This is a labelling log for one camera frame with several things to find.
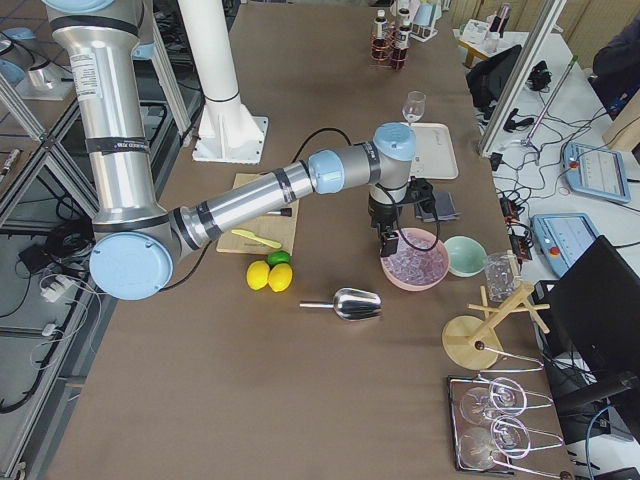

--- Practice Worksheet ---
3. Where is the yellow lemon lower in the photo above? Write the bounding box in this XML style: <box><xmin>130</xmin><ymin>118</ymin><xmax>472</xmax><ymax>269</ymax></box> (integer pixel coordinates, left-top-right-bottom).
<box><xmin>268</xmin><ymin>263</ymin><xmax>293</xmax><ymax>292</ymax></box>

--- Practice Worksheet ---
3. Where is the clear wine glass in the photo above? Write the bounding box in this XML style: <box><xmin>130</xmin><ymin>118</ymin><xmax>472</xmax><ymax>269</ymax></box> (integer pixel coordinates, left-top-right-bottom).
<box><xmin>402</xmin><ymin>91</ymin><xmax>426</xmax><ymax>125</ymax></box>

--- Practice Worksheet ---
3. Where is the wooden cup tree stand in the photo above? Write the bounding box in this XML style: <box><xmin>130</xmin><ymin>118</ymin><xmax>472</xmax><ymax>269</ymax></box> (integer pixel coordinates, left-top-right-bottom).
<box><xmin>441</xmin><ymin>250</ymin><xmax>550</xmax><ymax>373</ymax></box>

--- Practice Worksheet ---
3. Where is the copper wire bottle basket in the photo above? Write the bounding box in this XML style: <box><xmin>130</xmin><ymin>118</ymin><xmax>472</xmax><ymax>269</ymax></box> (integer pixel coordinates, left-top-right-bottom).
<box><xmin>371</xmin><ymin>17</ymin><xmax>411</xmax><ymax>71</ymax></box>

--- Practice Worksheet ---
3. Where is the black glass rack tray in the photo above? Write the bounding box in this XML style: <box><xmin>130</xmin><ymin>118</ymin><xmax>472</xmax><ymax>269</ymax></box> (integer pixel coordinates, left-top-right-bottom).
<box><xmin>446</xmin><ymin>375</ymin><xmax>566</xmax><ymax>474</ymax></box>

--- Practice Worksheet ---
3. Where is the yellow plastic knife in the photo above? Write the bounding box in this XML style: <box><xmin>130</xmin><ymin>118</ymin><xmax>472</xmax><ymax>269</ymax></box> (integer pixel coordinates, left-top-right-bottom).
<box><xmin>231</xmin><ymin>228</ymin><xmax>282</xmax><ymax>249</ymax></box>

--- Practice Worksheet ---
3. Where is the blue teach pendant near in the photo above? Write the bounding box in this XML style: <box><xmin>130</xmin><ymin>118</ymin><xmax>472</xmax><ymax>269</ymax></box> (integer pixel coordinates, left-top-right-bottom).
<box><xmin>531</xmin><ymin>213</ymin><xmax>599</xmax><ymax>277</ymax></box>

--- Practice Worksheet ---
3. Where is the white rabbit serving tray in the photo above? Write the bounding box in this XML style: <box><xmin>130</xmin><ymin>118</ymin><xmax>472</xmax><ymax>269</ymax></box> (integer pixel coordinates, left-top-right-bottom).
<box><xmin>410</xmin><ymin>123</ymin><xmax>458</xmax><ymax>180</ymax></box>

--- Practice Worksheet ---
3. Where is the steel muddler black tip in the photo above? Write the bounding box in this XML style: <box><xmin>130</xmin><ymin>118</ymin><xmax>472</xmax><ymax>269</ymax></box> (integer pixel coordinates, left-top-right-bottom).
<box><xmin>266</xmin><ymin>208</ymin><xmax>293</xmax><ymax>217</ymax></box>

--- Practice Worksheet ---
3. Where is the clear tumbler on stand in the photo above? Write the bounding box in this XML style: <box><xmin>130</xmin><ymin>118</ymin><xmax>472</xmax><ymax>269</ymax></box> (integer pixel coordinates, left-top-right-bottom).
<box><xmin>484</xmin><ymin>251</ymin><xmax>520</xmax><ymax>302</ymax></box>

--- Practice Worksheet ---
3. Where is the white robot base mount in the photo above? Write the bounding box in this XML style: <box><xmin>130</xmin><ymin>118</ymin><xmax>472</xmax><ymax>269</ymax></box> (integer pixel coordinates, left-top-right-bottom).
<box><xmin>179</xmin><ymin>1</ymin><xmax>268</xmax><ymax>165</ymax></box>

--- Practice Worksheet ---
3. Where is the yellow lemon upper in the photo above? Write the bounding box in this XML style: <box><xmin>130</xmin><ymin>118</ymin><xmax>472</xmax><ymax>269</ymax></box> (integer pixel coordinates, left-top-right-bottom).
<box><xmin>245</xmin><ymin>260</ymin><xmax>270</xmax><ymax>290</ymax></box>

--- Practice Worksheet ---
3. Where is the green ceramic bowl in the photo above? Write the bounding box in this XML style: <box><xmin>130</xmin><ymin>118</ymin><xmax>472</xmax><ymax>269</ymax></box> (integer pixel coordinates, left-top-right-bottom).
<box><xmin>444</xmin><ymin>236</ymin><xmax>487</xmax><ymax>278</ymax></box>

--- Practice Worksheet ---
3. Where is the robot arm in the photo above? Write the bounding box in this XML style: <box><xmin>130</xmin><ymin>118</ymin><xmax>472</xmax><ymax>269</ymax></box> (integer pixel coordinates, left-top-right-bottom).
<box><xmin>47</xmin><ymin>1</ymin><xmax>416</xmax><ymax>300</ymax></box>

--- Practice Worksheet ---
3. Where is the grey folded cloth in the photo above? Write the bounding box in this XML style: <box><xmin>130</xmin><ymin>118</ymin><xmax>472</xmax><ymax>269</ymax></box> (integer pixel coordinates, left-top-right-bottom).
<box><xmin>414</xmin><ymin>191</ymin><xmax>459</xmax><ymax>222</ymax></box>

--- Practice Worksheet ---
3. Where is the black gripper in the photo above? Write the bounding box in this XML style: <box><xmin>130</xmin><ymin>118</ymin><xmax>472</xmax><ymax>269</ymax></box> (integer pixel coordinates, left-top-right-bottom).
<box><xmin>368</xmin><ymin>192</ymin><xmax>402</xmax><ymax>235</ymax></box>

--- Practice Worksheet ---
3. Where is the tea bottle white cap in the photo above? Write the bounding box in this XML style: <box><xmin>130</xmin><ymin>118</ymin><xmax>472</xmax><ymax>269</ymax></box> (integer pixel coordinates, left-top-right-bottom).
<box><xmin>390</xmin><ymin>21</ymin><xmax>411</xmax><ymax>70</ymax></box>

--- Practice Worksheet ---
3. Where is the green lime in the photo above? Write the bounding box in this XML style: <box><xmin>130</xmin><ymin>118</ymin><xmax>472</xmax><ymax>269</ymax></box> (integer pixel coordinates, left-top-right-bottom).
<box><xmin>266</xmin><ymin>250</ymin><xmax>291</xmax><ymax>267</ymax></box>

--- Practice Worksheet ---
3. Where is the wooden cutting board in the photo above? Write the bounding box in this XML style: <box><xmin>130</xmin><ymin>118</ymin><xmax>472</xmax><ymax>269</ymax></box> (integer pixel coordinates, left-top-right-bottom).
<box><xmin>216</xmin><ymin>201</ymin><xmax>299</xmax><ymax>255</ymax></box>

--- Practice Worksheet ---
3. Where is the metal ice scoop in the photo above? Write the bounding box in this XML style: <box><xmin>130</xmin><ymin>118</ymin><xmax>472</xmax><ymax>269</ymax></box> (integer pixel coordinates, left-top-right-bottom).
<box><xmin>299</xmin><ymin>287</ymin><xmax>382</xmax><ymax>322</ymax></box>

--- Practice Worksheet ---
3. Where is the hanging wine glass upper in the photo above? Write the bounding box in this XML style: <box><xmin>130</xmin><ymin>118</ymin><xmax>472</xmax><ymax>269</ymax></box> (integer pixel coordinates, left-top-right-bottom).
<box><xmin>460</xmin><ymin>377</ymin><xmax>528</xmax><ymax>425</ymax></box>

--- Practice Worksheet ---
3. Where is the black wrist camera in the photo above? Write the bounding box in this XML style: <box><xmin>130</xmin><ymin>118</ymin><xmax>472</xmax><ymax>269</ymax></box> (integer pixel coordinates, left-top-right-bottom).
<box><xmin>380</xmin><ymin>231</ymin><xmax>399</xmax><ymax>258</ymax></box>

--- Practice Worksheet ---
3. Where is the pink bowl of ice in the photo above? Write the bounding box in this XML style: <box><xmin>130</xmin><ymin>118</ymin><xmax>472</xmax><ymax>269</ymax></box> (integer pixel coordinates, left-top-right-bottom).
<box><xmin>380</xmin><ymin>227</ymin><xmax>449</xmax><ymax>292</ymax></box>

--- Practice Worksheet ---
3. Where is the blue teach pendant far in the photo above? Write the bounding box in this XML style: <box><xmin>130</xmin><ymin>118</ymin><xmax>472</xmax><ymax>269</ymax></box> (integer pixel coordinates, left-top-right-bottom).
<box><xmin>562</xmin><ymin>141</ymin><xmax>631</xmax><ymax>203</ymax></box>

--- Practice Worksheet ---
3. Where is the hanging wine glass lower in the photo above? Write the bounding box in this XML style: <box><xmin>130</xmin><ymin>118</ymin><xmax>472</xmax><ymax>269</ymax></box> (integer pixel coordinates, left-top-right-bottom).
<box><xmin>458</xmin><ymin>416</ymin><xmax>531</xmax><ymax>471</ymax></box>

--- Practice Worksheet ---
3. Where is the hanging wine glass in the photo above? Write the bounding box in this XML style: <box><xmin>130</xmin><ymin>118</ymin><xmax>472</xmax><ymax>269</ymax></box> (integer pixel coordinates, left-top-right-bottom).
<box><xmin>458</xmin><ymin>416</ymin><xmax>531</xmax><ymax>471</ymax></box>
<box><xmin>460</xmin><ymin>377</ymin><xmax>528</xmax><ymax>425</ymax></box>

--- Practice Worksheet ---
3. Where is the blue teach pendant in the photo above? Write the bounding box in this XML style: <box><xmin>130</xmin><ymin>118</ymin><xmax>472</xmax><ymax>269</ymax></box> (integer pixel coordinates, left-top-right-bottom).
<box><xmin>562</xmin><ymin>141</ymin><xmax>631</xmax><ymax>203</ymax></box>
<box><xmin>531</xmin><ymin>213</ymin><xmax>599</xmax><ymax>277</ymax></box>

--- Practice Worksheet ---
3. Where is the yellow lemon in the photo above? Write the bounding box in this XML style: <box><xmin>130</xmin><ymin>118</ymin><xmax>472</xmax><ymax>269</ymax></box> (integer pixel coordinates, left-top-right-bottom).
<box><xmin>268</xmin><ymin>263</ymin><xmax>293</xmax><ymax>292</ymax></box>
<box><xmin>245</xmin><ymin>260</ymin><xmax>270</xmax><ymax>290</ymax></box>

